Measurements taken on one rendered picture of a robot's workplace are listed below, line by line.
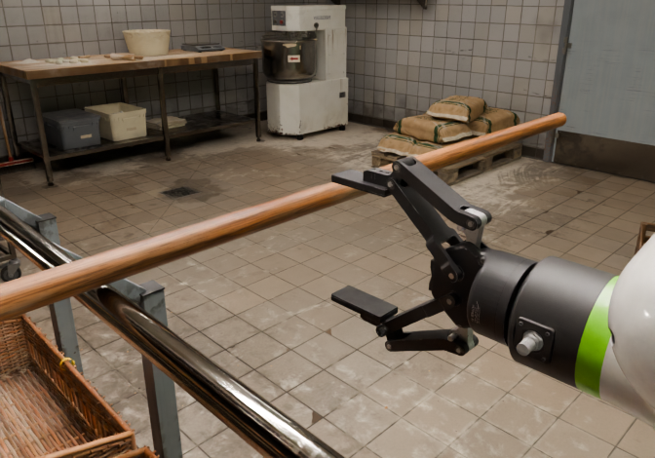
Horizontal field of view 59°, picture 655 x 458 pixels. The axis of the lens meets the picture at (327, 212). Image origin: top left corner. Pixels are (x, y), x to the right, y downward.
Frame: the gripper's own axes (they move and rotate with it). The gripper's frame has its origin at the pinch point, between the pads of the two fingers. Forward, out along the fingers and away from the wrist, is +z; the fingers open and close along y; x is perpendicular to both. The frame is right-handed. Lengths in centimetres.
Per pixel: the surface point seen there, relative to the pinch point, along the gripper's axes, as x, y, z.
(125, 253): -19.5, -1.3, 10.6
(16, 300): -29.6, -0.6, 10.0
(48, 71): 130, 30, 421
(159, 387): 0, 43, 46
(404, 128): 350, 82, 252
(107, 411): -9, 46, 50
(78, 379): -8, 46, 63
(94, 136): 164, 88, 437
